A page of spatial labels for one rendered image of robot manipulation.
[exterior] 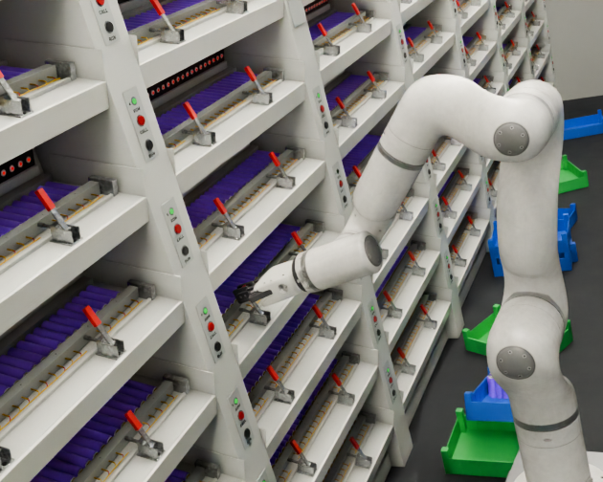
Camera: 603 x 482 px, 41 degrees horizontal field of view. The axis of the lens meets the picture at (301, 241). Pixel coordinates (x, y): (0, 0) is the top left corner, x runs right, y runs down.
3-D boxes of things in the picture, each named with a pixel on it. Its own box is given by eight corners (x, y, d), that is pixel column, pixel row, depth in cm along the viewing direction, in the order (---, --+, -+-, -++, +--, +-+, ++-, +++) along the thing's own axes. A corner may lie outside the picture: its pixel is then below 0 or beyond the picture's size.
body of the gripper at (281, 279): (307, 300, 158) (262, 314, 164) (325, 275, 166) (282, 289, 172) (289, 268, 156) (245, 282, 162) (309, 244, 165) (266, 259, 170)
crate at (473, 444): (565, 433, 230) (561, 410, 227) (555, 481, 214) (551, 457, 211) (461, 428, 244) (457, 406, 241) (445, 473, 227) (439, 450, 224)
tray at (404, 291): (439, 262, 281) (442, 227, 274) (387, 359, 232) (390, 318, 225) (383, 251, 288) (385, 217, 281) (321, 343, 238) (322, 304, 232)
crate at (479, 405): (490, 389, 258) (488, 365, 257) (556, 390, 249) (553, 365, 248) (466, 420, 232) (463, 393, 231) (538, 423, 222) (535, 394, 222)
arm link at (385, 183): (400, 119, 152) (336, 239, 169) (372, 145, 139) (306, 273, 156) (441, 142, 151) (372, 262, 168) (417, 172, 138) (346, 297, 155)
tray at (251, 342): (344, 249, 209) (345, 215, 205) (239, 384, 160) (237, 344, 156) (273, 235, 216) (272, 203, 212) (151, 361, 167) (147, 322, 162)
